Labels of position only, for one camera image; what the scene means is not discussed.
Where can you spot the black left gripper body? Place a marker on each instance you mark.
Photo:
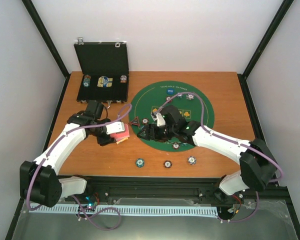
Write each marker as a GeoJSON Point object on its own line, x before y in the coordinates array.
{"type": "Point", "coordinates": [101, 141]}

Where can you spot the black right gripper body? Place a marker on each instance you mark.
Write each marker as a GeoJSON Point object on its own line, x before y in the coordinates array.
{"type": "Point", "coordinates": [161, 136]}

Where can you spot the red playing card deck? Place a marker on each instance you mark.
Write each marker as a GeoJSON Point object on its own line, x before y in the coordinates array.
{"type": "Point", "coordinates": [120, 137]}

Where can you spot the teal poker chip stack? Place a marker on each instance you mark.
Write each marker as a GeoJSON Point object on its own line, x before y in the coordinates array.
{"type": "Point", "coordinates": [140, 162]}

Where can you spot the brown poker chip stack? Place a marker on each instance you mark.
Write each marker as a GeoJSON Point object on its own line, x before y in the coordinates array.
{"type": "Point", "coordinates": [167, 164]}

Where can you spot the blue round blind button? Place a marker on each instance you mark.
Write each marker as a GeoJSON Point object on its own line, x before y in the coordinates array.
{"type": "Point", "coordinates": [170, 91]}

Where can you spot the purple poker chip stack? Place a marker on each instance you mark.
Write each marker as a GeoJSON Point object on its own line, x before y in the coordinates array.
{"type": "Point", "coordinates": [191, 160]}

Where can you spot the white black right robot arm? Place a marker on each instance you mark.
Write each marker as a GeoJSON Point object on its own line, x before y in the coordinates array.
{"type": "Point", "coordinates": [256, 162]}

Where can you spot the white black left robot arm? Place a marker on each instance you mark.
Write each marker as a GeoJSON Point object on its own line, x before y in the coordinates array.
{"type": "Point", "coordinates": [39, 181]}

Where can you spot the black triangular dealer button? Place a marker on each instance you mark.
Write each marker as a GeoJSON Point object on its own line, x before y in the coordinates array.
{"type": "Point", "coordinates": [135, 122]}

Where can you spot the round green poker mat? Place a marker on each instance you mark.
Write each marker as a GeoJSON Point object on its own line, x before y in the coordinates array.
{"type": "Point", "coordinates": [176, 113]}

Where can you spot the card deck in case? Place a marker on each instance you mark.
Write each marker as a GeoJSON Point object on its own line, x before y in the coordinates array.
{"type": "Point", "coordinates": [105, 82]}

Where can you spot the teal chips in case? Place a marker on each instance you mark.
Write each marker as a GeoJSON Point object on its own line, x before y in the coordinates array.
{"type": "Point", "coordinates": [86, 81]}

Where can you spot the purple chips in case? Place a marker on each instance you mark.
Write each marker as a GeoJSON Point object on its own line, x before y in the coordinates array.
{"type": "Point", "coordinates": [123, 79]}

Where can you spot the open black poker case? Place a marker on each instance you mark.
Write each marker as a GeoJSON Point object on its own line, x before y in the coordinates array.
{"type": "Point", "coordinates": [98, 59]}

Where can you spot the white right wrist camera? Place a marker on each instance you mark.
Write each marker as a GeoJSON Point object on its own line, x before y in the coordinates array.
{"type": "Point", "coordinates": [158, 119]}

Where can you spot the light blue slotted cable duct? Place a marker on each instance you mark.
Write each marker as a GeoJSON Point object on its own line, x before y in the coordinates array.
{"type": "Point", "coordinates": [133, 210]}

